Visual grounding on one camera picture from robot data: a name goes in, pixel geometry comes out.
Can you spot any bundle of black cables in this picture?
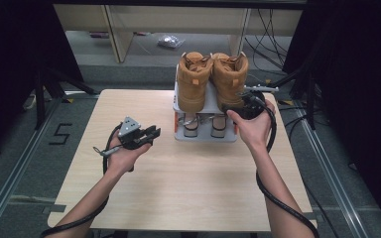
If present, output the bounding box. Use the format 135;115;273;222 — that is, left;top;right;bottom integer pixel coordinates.
244;8;301;78

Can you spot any aluminium floor rail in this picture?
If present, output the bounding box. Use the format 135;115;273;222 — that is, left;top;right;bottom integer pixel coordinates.
0;95;64;238
294;102;370;238

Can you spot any tan suede boot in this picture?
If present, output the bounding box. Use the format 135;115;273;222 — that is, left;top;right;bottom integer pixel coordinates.
176;51;214;114
211;51;250;112

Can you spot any dark curtain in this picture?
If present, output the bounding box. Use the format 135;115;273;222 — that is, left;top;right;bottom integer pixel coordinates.
0;0;83;167
282;0;381;229

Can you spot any white two-tier shoe rack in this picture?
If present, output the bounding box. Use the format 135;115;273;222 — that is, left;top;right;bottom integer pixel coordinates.
173;63;249;143

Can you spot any black floor cable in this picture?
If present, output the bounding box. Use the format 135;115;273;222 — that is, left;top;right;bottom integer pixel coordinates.
302;184;331;232

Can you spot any person's right hand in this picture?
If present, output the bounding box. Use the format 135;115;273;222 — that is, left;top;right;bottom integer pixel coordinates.
226;98;277;154

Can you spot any right hand-held gripper black cable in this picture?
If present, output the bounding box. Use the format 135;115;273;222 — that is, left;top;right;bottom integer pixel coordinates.
256;98;320;238

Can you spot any left hand-held gripper black cable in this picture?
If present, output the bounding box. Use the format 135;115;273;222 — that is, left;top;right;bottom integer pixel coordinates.
41;122;123;237

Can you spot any clear plastic bag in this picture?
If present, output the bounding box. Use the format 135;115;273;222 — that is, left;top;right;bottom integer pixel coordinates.
157;34;187;50

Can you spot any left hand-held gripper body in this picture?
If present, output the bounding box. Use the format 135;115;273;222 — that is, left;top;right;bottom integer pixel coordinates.
117;116;143;151

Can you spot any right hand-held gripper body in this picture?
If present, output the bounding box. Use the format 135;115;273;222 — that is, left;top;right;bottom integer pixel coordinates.
240;84;280;121

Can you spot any hand-held gripper black cable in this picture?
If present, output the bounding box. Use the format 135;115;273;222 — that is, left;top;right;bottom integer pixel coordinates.
256;98;320;238
41;122;123;237

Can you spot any person's left hand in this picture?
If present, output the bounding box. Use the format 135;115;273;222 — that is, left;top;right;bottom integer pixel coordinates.
107;134;153;177

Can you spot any black metal stand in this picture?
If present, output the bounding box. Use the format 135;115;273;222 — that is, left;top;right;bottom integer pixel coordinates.
261;65;319;132
34;67;100;131

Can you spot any wooden shelf unit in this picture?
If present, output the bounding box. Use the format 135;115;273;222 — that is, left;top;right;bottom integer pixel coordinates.
53;3;304;63

